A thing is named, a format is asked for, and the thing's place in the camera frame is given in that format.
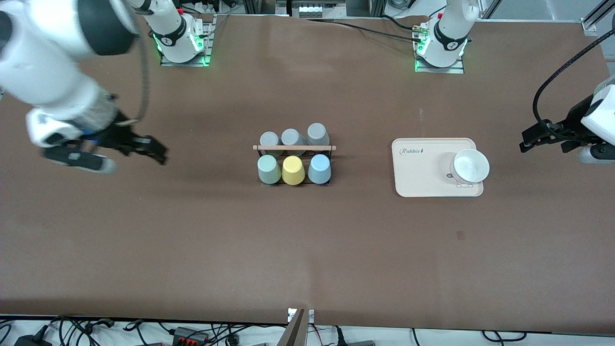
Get pale green cup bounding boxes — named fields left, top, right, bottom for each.
left=257, top=154, right=283, bottom=185

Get light blue cup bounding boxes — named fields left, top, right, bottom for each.
left=307, top=154, right=332, bottom=186

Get white bowl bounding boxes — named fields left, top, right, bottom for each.
left=450, top=149, right=491, bottom=185

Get grey cup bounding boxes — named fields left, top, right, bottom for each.
left=260, top=132, right=283, bottom=155
left=307, top=123, right=331, bottom=153
left=281, top=128, right=307, bottom=157

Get beige rabbit print tray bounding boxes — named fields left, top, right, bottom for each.
left=392, top=138, right=484, bottom=198

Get yellow cup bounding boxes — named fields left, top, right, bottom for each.
left=282, top=156, right=306, bottom=186

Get black power strip red switches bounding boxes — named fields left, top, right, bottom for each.
left=172, top=326, right=210, bottom=346

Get black power adapter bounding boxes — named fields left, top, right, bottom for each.
left=13, top=334, right=52, bottom=346

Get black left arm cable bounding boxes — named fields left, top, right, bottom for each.
left=532, top=29, right=615, bottom=140

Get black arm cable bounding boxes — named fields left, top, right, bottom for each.
left=532, top=29, right=615, bottom=140
left=129, top=19, right=150, bottom=122

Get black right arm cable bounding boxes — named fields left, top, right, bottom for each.
left=129, top=19, right=150, bottom=122

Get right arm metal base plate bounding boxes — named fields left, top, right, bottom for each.
left=160, top=14, right=212, bottom=67

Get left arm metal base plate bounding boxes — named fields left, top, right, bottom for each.
left=414, top=22, right=466, bottom=74

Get black wire rack wooden bar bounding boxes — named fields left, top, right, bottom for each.
left=253, top=144, right=337, bottom=186

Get black floor cable loop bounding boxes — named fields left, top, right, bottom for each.
left=483, top=331, right=527, bottom=343

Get black table cable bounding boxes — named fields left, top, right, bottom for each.
left=307, top=18, right=423, bottom=43

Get grey camera mount bar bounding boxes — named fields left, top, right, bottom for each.
left=278, top=308, right=316, bottom=346

